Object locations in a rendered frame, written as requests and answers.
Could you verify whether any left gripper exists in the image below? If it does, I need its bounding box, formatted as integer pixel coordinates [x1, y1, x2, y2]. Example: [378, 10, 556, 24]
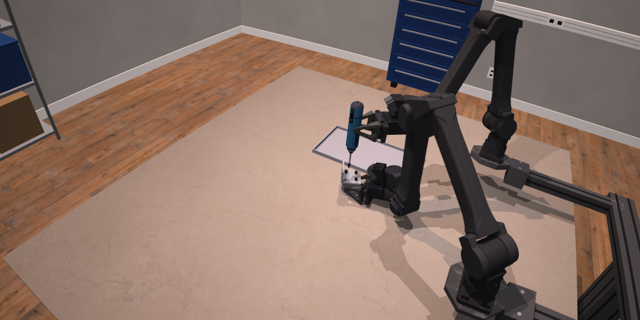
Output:
[344, 174, 385, 205]

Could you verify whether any dark blue electric screwdriver barrel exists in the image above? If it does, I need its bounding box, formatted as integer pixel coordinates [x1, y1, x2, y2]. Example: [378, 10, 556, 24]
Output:
[346, 101, 364, 164]

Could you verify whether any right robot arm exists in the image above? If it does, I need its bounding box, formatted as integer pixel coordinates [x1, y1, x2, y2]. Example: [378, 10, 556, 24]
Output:
[381, 10, 523, 164]

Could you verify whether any grey l-shaped bracket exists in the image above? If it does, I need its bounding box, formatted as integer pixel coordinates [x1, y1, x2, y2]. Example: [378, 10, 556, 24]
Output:
[341, 160, 361, 185]

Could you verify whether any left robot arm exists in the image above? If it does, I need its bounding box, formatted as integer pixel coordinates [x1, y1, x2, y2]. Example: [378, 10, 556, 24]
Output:
[367, 93, 519, 314]

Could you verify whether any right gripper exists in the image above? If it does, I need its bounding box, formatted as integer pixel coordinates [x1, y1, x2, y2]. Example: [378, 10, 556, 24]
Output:
[353, 110, 400, 143]

